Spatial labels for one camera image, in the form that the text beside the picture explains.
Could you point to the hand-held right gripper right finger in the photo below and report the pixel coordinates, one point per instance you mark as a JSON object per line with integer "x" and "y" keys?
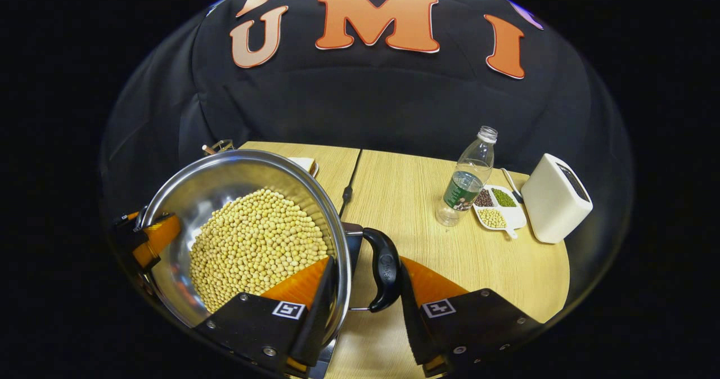
{"x": 413, "y": 323}

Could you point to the small soybeans pile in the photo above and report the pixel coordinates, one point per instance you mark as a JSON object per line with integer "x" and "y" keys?
{"x": 492, "y": 218}

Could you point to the clear plastic bottle green label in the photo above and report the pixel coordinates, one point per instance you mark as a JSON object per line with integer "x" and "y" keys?
{"x": 464, "y": 190}

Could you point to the heap of soybeans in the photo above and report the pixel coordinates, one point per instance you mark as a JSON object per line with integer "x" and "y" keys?
{"x": 253, "y": 244}

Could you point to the sandwich on small plate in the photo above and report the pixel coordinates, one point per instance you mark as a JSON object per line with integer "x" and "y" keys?
{"x": 304, "y": 165}

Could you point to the black induction cooktop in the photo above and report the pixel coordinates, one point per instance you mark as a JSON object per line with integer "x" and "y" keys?
{"x": 353, "y": 249}

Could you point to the dark red beans pile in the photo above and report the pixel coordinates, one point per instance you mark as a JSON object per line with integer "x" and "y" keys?
{"x": 484, "y": 198}

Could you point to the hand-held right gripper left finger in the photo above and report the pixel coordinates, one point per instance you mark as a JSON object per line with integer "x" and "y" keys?
{"x": 318, "y": 311}

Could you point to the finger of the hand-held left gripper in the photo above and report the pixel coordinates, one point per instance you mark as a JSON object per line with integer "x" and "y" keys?
{"x": 160, "y": 238}
{"x": 126, "y": 227}

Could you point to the green mung beans pile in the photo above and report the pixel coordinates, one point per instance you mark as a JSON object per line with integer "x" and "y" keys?
{"x": 504, "y": 197}

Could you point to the white divided plate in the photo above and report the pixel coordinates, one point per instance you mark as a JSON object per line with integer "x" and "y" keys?
{"x": 514, "y": 219}

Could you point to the white toaster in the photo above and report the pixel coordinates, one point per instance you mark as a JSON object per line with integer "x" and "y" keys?
{"x": 554, "y": 204}

